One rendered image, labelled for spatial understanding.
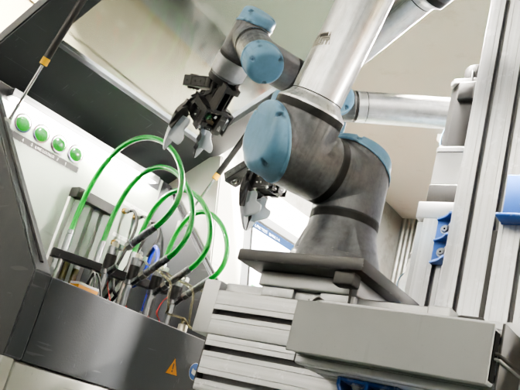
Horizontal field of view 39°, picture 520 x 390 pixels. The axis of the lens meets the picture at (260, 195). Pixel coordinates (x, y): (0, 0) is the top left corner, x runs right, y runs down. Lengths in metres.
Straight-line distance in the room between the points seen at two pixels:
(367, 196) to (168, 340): 0.63
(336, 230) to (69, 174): 1.10
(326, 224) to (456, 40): 4.02
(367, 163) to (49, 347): 0.68
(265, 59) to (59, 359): 0.68
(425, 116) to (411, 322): 0.90
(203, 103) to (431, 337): 0.82
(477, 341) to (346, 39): 0.52
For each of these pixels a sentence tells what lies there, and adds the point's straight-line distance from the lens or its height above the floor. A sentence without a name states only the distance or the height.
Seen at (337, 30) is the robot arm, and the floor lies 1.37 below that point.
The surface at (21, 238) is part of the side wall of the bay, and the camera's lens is 1.48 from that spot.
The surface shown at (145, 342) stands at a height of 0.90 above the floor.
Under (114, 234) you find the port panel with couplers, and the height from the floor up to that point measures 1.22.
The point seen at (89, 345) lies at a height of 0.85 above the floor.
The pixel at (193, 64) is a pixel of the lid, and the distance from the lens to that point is 2.03.
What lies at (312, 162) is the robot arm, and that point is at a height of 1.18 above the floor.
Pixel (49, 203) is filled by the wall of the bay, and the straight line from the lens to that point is 2.06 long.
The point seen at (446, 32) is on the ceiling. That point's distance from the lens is 5.06.
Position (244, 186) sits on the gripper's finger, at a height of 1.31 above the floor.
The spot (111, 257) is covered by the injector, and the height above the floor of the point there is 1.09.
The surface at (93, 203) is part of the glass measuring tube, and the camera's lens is 2.10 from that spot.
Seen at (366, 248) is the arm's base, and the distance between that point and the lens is 1.16.
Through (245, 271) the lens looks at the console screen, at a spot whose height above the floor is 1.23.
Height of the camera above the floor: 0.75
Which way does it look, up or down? 19 degrees up
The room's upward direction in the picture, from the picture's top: 16 degrees clockwise
